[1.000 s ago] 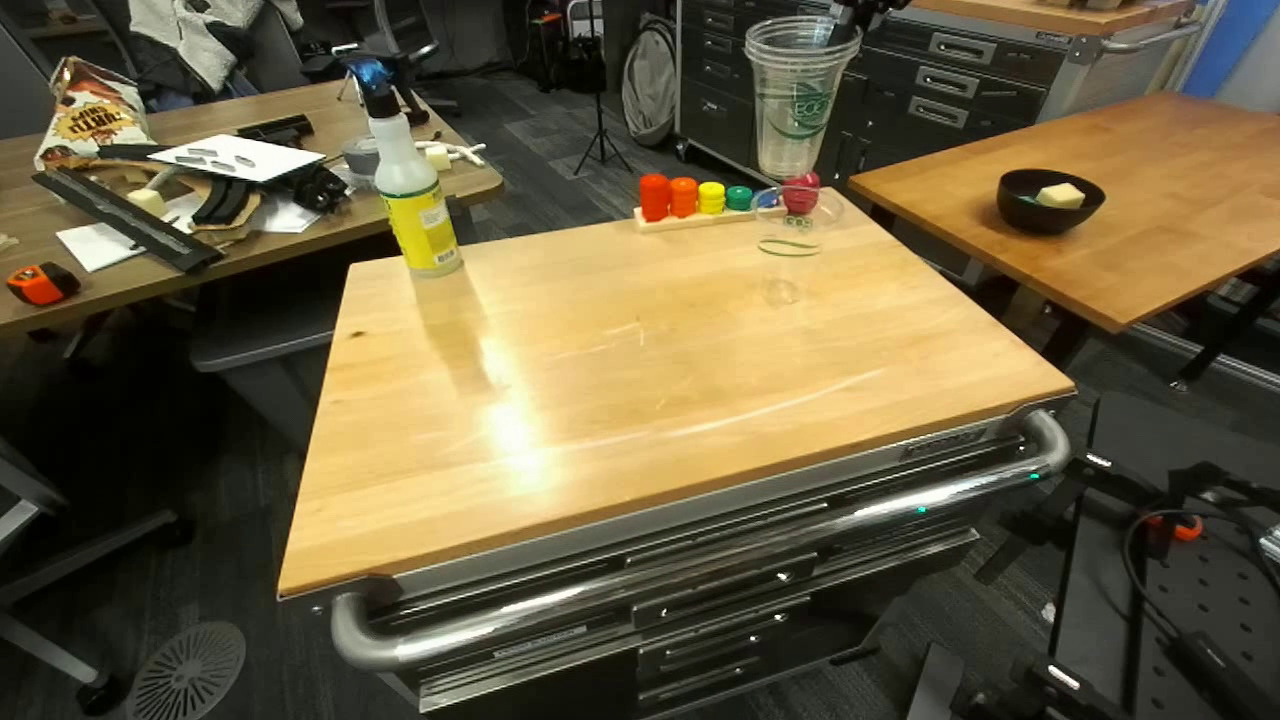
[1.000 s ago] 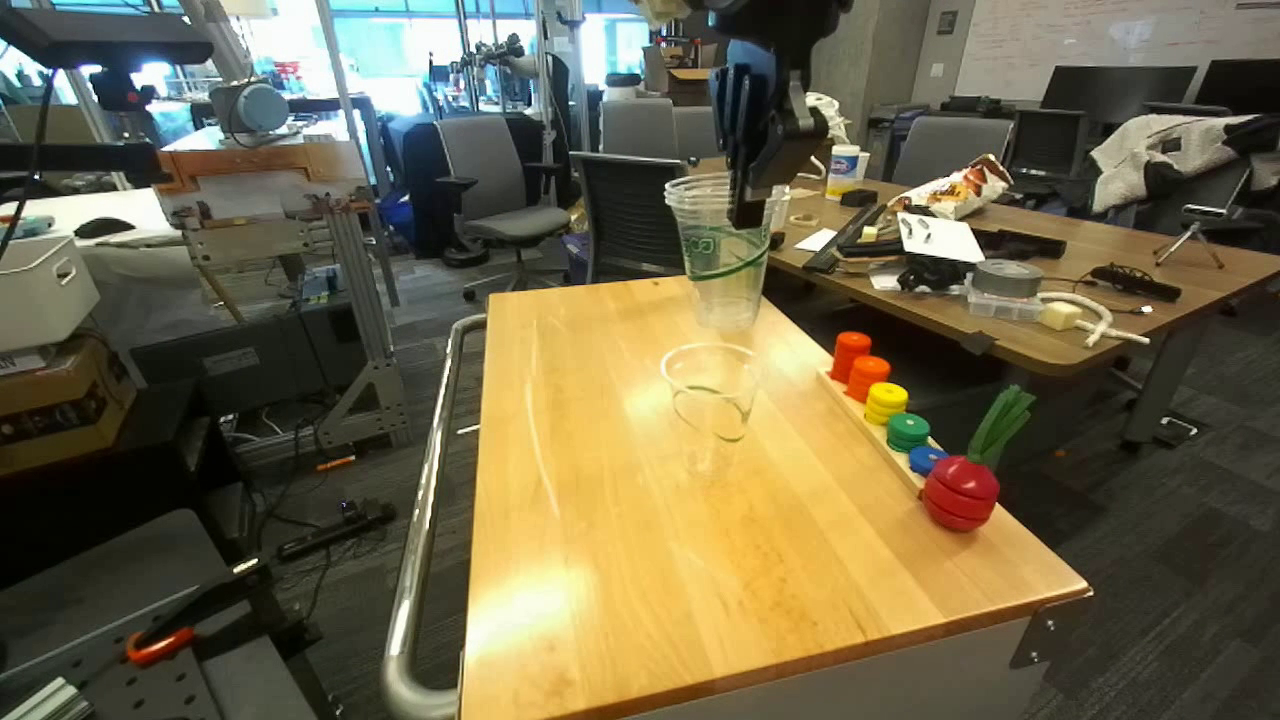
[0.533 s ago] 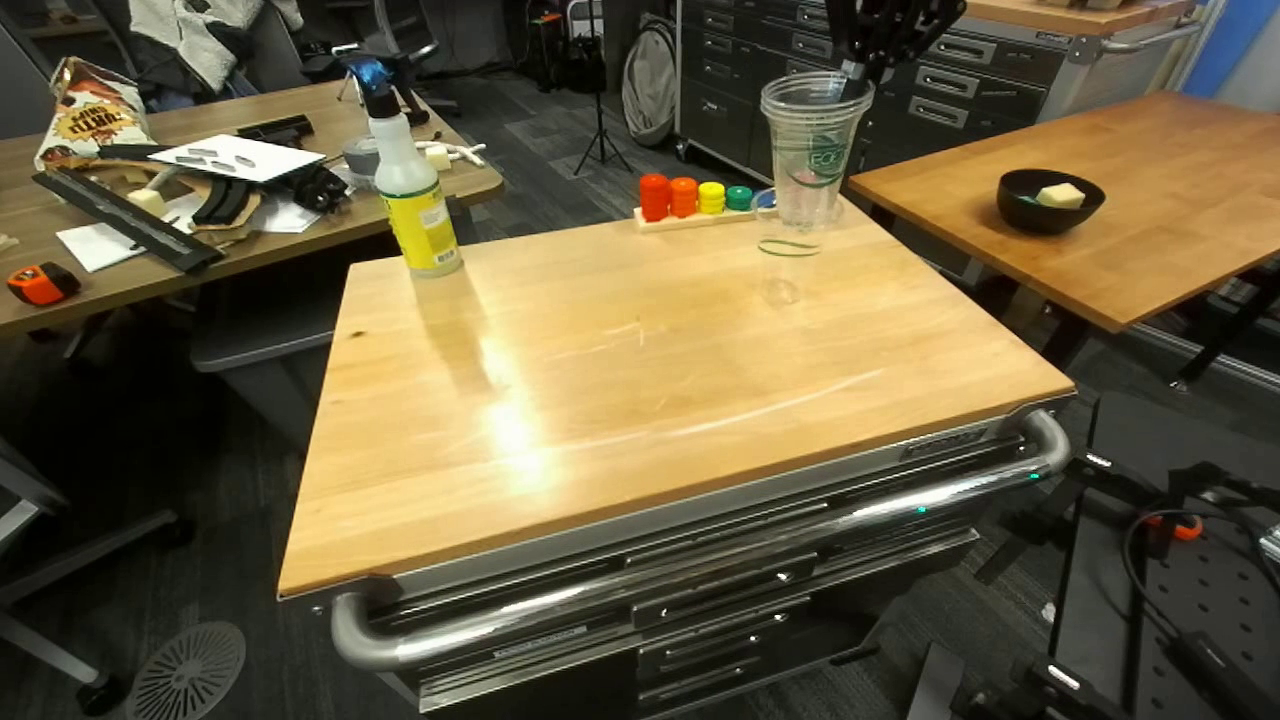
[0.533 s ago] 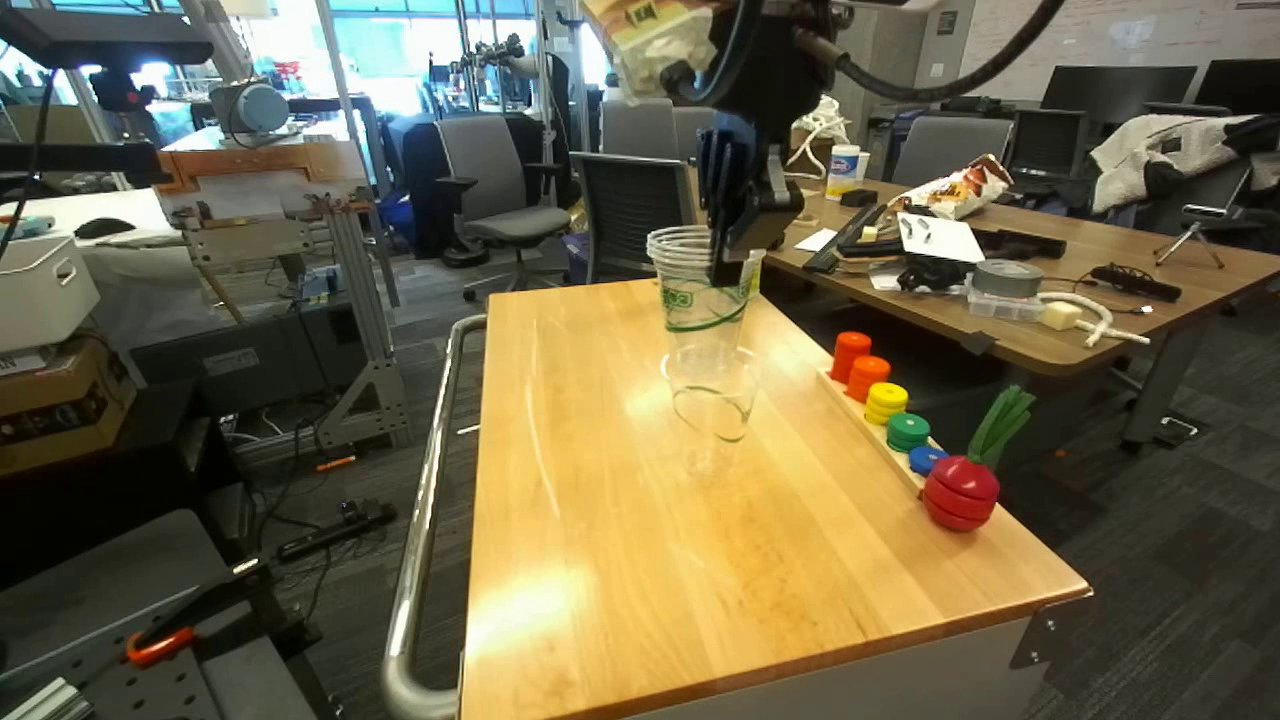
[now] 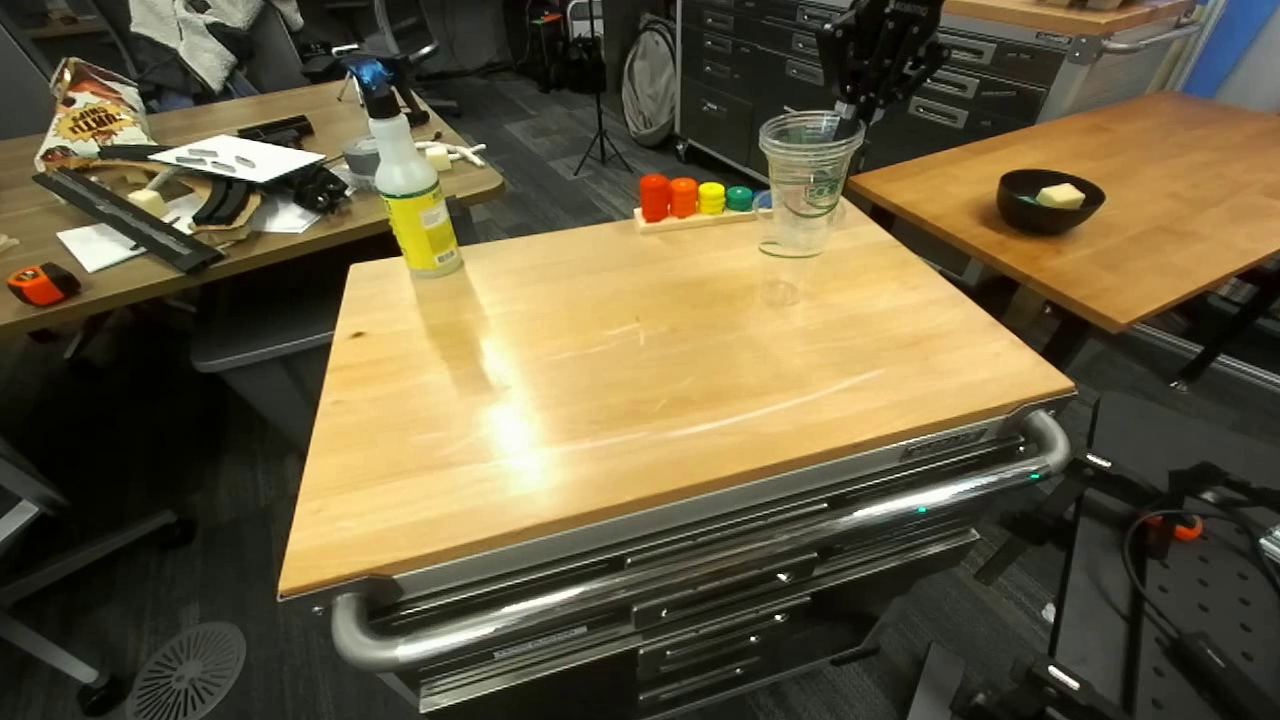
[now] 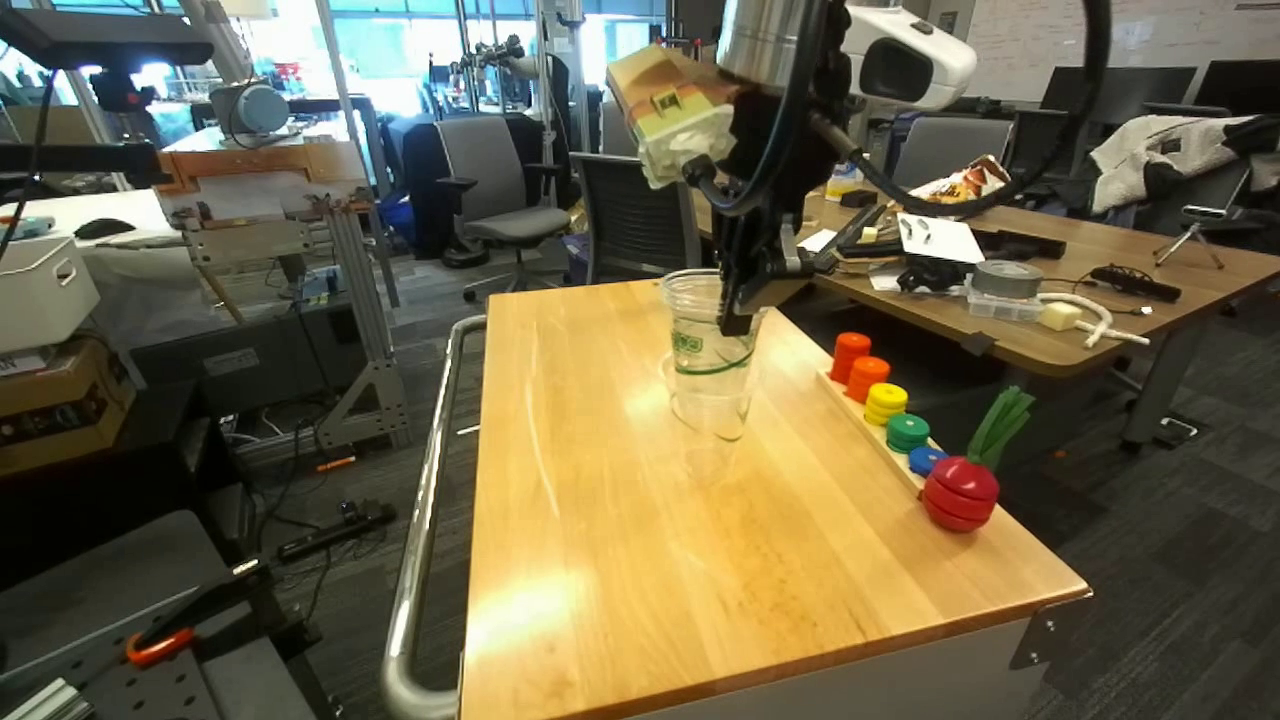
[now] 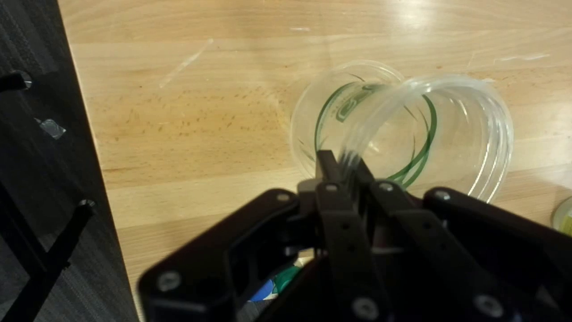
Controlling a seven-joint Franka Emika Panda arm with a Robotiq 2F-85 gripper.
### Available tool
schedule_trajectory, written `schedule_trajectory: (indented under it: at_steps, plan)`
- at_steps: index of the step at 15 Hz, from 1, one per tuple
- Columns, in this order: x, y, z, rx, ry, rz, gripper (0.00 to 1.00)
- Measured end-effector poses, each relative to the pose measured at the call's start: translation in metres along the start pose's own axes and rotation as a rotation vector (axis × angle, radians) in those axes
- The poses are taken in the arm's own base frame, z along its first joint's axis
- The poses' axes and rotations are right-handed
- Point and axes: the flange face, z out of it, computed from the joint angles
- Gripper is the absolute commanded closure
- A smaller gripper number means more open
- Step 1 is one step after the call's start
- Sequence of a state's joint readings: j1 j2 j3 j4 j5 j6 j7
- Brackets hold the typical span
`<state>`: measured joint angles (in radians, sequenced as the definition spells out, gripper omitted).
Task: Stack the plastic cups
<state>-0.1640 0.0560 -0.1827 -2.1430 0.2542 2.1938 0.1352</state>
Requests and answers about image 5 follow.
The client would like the small black gadget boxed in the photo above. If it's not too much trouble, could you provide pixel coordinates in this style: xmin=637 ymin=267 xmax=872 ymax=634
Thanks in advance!
xmin=281 ymin=166 xmax=354 ymax=218

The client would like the white cable with adapter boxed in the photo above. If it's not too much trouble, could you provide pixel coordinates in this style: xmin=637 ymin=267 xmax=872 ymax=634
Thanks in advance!
xmin=417 ymin=135 xmax=491 ymax=173

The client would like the flat black device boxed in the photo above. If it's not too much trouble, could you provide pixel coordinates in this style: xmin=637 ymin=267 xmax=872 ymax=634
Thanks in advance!
xmin=233 ymin=114 xmax=318 ymax=149

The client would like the round grey grille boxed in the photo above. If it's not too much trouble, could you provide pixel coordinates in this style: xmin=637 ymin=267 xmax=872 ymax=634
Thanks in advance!
xmin=118 ymin=617 xmax=253 ymax=720

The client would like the white round disc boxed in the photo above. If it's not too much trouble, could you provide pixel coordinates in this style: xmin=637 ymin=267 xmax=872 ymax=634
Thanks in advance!
xmin=616 ymin=14 xmax=684 ymax=153

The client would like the snack chips bag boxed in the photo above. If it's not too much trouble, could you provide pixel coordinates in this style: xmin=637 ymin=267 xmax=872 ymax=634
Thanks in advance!
xmin=31 ymin=54 xmax=161 ymax=177

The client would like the yellow liquid spray bottle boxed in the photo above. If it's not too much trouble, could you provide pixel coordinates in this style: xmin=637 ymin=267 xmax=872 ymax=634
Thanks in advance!
xmin=348 ymin=56 xmax=466 ymax=283

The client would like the small white paper note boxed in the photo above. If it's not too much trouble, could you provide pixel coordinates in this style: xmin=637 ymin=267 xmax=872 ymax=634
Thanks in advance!
xmin=50 ymin=218 xmax=143 ymax=282

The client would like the long black keyboard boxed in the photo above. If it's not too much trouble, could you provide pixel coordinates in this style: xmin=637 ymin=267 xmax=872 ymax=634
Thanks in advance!
xmin=28 ymin=166 xmax=224 ymax=282

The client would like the black tripod stand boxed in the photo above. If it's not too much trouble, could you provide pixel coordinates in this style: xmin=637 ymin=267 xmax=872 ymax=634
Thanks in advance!
xmin=566 ymin=0 xmax=632 ymax=180

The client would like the wooden side table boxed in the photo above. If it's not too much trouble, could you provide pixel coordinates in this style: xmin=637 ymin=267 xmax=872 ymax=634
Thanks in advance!
xmin=845 ymin=92 xmax=1280 ymax=337

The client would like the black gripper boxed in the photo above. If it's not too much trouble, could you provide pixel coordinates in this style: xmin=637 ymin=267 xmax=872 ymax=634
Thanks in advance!
xmin=812 ymin=0 xmax=950 ymax=143

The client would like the white printed paper sheet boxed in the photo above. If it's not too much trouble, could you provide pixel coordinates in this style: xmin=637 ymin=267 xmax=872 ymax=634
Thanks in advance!
xmin=143 ymin=134 xmax=326 ymax=190

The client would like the grey tool cart cabinet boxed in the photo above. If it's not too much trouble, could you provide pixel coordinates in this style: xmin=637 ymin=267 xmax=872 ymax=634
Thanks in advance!
xmin=315 ymin=413 xmax=1073 ymax=720

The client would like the pale yellow food piece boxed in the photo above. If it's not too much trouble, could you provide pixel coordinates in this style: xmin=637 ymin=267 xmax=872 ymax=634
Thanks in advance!
xmin=1031 ymin=180 xmax=1090 ymax=218

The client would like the grey round container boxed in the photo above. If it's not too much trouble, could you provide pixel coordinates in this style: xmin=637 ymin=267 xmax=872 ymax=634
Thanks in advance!
xmin=340 ymin=134 xmax=388 ymax=190

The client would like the black bowl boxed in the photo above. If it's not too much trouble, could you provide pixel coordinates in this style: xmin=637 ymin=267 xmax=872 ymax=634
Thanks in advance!
xmin=992 ymin=166 xmax=1113 ymax=241

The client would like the orange tape measure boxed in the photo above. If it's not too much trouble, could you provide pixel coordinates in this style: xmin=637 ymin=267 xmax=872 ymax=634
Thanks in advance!
xmin=3 ymin=262 xmax=82 ymax=313

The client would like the white cloth over chair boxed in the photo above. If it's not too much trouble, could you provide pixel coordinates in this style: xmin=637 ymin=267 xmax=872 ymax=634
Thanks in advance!
xmin=123 ymin=0 xmax=312 ymax=100

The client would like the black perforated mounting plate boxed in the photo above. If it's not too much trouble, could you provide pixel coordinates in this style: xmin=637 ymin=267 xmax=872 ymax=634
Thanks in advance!
xmin=1052 ymin=533 xmax=1280 ymax=720

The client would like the office chair wheel base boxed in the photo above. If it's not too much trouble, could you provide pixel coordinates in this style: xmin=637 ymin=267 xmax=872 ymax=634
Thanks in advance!
xmin=0 ymin=438 xmax=199 ymax=720

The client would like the red-orange toy peg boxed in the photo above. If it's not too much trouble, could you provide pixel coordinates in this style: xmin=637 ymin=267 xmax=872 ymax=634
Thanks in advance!
xmin=637 ymin=173 xmax=677 ymax=226

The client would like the clear plastic cup green print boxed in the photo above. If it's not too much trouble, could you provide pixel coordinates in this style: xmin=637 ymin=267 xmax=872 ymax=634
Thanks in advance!
xmin=757 ymin=108 xmax=872 ymax=203
xmin=757 ymin=143 xmax=860 ymax=264

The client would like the black drawer cabinet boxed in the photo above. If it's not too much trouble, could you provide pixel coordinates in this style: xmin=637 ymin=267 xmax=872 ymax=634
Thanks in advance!
xmin=670 ymin=0 xmax=1073 ymax=153

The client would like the chrome cart handle rail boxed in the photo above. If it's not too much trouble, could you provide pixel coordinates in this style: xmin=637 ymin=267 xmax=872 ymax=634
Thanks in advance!
xmin=326 ymin=408 xmax=1076 ymax=672

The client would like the wooden office desk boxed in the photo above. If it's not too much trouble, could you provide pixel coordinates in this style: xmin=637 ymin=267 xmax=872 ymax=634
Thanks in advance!
xmin=0 ymin=77 xmax=507 ymax=337

